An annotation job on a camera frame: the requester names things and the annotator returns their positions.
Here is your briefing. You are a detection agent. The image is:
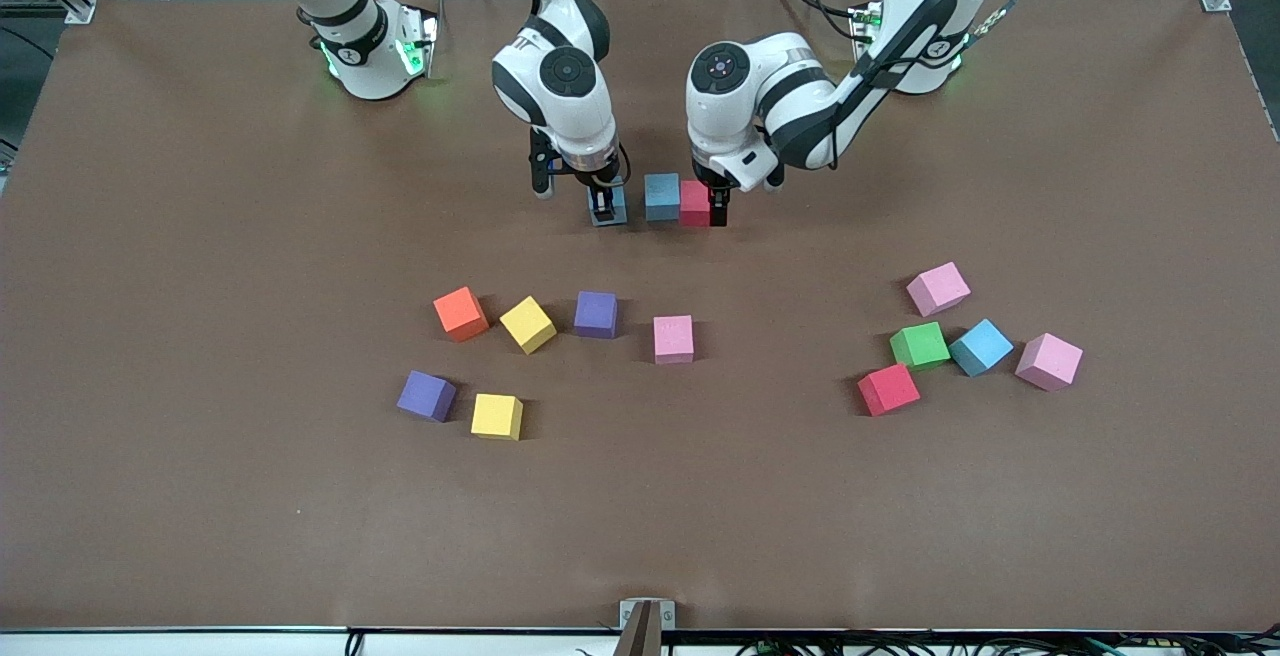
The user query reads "blue foam cube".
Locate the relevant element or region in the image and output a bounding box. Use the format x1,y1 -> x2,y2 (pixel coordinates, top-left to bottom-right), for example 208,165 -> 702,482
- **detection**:
948,318 -> 1015,378
588,184 -> 629,228
644,173 -> 682,223

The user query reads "purple foam cube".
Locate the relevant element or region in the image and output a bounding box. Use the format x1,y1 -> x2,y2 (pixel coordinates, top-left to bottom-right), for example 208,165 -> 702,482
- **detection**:
396,370 -> 458,424
574,291 -> 619,340

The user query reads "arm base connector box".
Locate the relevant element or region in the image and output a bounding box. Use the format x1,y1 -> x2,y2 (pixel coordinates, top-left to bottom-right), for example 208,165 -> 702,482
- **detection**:
848,1 -> 894,72
393,4 -> 442,79

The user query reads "pink foam cube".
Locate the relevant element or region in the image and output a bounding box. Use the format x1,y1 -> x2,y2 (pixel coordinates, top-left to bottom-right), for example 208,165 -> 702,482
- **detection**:
1015,332 -> 1084,393
906,261 -> 972,318
653,315 -> 696,365

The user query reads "yellow foam cube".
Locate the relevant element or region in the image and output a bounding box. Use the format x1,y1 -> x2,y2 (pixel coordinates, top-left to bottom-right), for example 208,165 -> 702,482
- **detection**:
499,296 -> 558,355
470,393 -> 524,442

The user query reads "orange foam cube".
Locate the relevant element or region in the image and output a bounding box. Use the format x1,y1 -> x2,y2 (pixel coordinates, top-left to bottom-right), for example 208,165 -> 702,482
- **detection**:
433,286 -> 491,343

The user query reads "green foam cube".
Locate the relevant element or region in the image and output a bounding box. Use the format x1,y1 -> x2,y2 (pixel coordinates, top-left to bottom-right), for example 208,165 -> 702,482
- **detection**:
889,321 -> 952,371

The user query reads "large table cover sheet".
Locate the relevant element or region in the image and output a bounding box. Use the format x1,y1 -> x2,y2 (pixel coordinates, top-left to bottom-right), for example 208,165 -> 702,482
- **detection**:
0,0 -> 1280,632

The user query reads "grey metal table bracket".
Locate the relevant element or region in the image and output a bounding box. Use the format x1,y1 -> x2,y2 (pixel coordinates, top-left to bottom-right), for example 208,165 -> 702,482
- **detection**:
612,598 -> 677,656

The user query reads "white table edge rail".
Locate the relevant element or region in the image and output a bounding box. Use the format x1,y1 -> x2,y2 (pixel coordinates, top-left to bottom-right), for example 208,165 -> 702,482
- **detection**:
0,628 -> 1280,656

